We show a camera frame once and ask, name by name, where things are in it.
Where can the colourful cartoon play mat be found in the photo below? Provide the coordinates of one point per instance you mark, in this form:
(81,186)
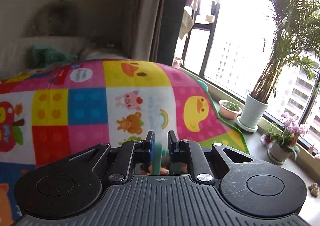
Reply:
(51,113)

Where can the hanging cream cloth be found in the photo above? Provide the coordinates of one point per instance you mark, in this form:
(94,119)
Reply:
(187,22)

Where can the black metal rack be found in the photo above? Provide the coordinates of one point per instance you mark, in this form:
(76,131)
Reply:
(198,42)

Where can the beige bed headboard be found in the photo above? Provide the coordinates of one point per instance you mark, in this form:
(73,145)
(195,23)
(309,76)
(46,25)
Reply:
(16,55)

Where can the small red potted plant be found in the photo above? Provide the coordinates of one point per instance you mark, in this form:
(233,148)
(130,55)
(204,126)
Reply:
(271,134)

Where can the tall green palm plant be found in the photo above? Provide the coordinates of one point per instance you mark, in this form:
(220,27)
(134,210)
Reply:
(295,44)

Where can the pink flowering potted plant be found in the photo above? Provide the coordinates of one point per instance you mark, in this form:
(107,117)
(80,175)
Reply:
(286,144)

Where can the teal cloth on headboard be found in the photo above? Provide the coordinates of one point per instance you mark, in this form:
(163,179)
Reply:
(45,56)

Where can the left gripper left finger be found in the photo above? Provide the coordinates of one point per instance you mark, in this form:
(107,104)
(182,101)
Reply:
(129,154)

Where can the small figurines on sill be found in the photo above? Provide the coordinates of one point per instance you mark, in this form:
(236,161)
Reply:
(314,189)

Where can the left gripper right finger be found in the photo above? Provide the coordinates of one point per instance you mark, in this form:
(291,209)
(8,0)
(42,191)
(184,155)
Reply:
(191,154)

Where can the dark curtain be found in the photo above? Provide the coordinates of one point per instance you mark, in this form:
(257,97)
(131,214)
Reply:
(151,29)

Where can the white plant pot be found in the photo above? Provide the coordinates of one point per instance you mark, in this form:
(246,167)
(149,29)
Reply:
(251,114)

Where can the pink small plant pot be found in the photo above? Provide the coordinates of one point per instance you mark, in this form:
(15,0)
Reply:
(229,110)

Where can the teal plastic toy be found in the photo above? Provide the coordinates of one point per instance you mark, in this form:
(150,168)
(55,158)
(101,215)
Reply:
(158,153)

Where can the teal bowl on sill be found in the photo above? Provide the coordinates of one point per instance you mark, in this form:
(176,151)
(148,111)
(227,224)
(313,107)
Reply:
(204,85)

